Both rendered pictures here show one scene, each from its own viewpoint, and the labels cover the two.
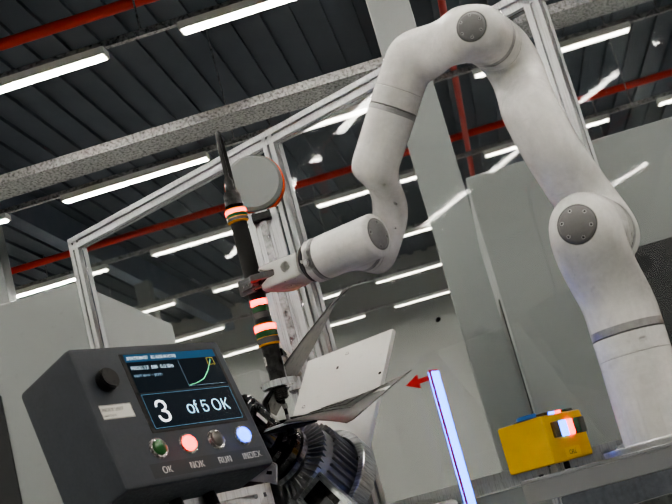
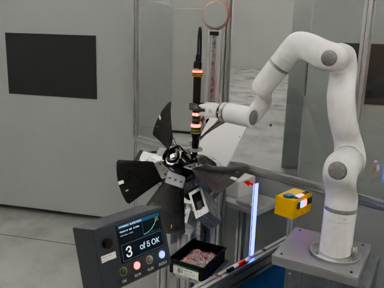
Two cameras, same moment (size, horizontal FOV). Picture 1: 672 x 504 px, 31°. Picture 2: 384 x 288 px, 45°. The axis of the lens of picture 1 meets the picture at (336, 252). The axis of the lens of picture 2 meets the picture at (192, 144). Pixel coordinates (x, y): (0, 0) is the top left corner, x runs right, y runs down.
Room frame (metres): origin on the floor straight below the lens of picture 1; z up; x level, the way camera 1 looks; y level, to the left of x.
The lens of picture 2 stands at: (0.28, -0.06, 1.79)
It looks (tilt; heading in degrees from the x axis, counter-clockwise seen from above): 14 degrees down; 7
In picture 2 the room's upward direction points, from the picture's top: 2 degrees clockwise
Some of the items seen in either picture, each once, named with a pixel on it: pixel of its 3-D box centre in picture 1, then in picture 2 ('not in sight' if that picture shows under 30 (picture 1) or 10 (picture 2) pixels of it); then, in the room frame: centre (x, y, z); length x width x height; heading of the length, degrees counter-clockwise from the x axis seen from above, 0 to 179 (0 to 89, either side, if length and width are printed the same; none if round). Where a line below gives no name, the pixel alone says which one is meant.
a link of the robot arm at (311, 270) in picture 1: (318, 259); (225, 112); (2.20, 0.04, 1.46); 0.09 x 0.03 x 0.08; 144
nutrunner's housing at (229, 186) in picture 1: (254, 286); (196, 106); (2.30, 0.17, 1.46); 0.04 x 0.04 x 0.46
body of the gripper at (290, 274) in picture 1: (294, 269); (214, 110); (2.24, 0.09, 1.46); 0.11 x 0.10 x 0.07; 54
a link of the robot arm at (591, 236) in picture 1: (601, 264); (342, 180); (1.95, -0.42, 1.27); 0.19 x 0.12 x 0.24; 156
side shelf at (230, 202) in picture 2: not in sight; (242, 199); (2.81, -0.06, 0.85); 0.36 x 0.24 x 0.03; 54
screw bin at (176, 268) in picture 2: not in sight; (198, 260); (2.05, 0.12, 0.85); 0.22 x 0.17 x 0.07; 159
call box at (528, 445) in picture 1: (546, 444); (293, 204); (2.33, -0.29, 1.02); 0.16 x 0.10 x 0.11; 144
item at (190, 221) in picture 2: not in sight; (188, 219); (2.32, 0.20, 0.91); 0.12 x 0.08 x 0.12; 144
